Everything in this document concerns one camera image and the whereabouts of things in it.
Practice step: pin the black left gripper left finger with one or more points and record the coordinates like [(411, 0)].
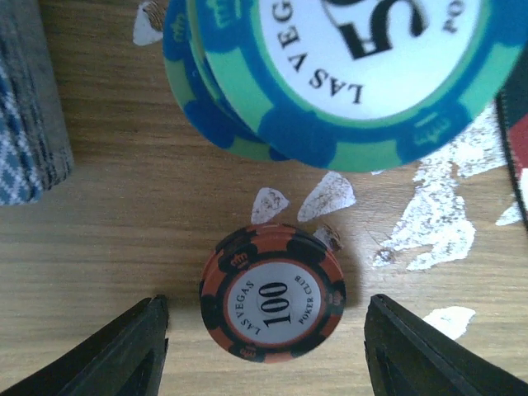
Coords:
[(126, 357)]

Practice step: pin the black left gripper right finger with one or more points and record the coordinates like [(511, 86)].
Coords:
[(407, 356)]

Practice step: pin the orange 100 chip stack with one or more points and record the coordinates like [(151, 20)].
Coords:
[(271, 292)]

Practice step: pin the playing card deck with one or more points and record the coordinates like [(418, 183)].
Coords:
[(36, 154)]

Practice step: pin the green 50 chip stack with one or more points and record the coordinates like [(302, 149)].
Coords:
[(353, 86)]

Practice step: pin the round red black poker mat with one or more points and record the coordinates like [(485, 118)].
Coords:
[(511, 106)]

